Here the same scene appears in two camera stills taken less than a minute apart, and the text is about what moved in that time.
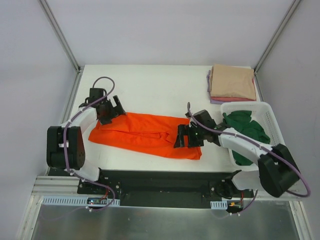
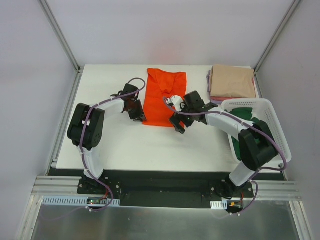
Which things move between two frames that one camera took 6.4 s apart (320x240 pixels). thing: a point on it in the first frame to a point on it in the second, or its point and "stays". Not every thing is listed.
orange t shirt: x=157 y=134 to x=160 y=84
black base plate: x=165 y=189 stays
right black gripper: x=186 y=136 to x=182 y=118
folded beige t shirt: x=226 y=80 stays
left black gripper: x=111 y=111 to x=136 y=113
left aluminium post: x=60 y=34 stays
